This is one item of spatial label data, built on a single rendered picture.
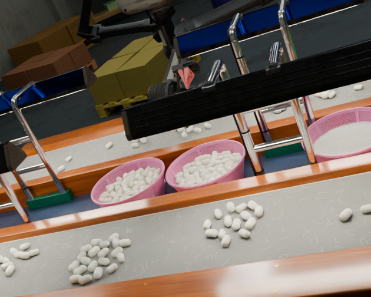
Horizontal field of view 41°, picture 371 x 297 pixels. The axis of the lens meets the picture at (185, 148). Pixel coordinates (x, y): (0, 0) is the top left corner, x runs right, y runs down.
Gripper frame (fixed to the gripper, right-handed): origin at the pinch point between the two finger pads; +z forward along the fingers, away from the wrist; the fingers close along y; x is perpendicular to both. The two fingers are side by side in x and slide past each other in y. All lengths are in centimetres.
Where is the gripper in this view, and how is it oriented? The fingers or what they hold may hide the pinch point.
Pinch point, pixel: (186, 86)
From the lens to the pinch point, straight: 201.1
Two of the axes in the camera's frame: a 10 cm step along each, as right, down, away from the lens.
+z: 0.5, 9.3, -3.7
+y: 9.1, -2.0, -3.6
